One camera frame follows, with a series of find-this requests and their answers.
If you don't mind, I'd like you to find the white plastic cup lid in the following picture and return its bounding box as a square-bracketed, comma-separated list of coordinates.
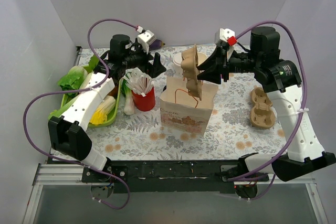
[172, 52, 182, 66]

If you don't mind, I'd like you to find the brown paper takeout bag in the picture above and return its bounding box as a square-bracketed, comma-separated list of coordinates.
[160, 77, 218, 135]

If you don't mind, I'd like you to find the white paper coffee cup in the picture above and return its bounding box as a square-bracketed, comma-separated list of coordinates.
[173, 64, 183, 77]

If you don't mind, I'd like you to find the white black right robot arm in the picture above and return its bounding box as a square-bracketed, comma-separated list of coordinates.
[198, 22, 335, 182]

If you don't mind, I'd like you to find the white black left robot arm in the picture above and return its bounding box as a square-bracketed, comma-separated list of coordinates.
[48, 30, 166, 182]

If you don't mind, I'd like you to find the stack of white paper cups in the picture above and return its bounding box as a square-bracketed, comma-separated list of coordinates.
[195, 52, 207, 66]

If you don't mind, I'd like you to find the purple eggplant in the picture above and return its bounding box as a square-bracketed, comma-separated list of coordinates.
[149, 39, 165, 51]

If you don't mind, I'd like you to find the red straw holder cup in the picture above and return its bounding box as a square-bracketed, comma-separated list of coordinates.
[131, 88, 155, 112]

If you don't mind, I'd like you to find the floral patterned table mat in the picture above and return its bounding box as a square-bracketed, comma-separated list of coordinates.
[52, 44, 296, 162]

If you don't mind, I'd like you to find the green leafy herb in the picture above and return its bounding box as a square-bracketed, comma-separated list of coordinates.
[88, 55, 100, 71]

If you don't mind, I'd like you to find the napa cabbage lower yellow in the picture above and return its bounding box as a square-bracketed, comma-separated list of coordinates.
[89, 95, 116, 125]

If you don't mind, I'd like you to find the brown cardboard cup carrier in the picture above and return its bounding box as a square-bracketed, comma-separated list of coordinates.
[250, 87, 276, 129]

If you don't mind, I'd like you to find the white radish with red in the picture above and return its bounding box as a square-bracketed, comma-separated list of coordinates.
[79, 72, 92, 89]

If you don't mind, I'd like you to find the green plastic tray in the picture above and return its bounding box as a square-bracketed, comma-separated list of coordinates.
[60, 72, 121, 130]

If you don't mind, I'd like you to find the green lettuce leaf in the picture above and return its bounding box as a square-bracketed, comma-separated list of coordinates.
[57, 66, 88, 91]

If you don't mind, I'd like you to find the large green napa cabbage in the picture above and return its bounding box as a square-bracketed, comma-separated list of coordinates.
[48, 97, 77, 120]

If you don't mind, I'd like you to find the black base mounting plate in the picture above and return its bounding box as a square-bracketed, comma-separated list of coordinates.
[81, 159, 271, 195]

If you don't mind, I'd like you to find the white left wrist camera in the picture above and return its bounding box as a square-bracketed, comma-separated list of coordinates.
[137, 30, 156, 54]

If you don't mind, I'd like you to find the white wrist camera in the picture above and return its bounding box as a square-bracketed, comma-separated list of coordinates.
[214, 28, 237, 60]
[137, 30, 156, 54]

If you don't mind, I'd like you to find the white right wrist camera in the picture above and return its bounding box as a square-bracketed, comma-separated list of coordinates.
[214, 28, 237, 60]

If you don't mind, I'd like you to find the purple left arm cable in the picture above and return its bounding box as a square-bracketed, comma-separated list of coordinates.
[23, 18, 144, 210]

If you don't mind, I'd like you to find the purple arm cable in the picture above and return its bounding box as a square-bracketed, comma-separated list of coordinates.
[23, 18, 144, 210]
[227, 20, 308, 200]

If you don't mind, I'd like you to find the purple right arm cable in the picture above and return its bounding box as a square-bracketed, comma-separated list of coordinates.
[227, 20, 308, 200]

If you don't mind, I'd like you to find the aluminium frame rail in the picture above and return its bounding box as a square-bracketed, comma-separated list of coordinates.
[33, 164, 316, 186]

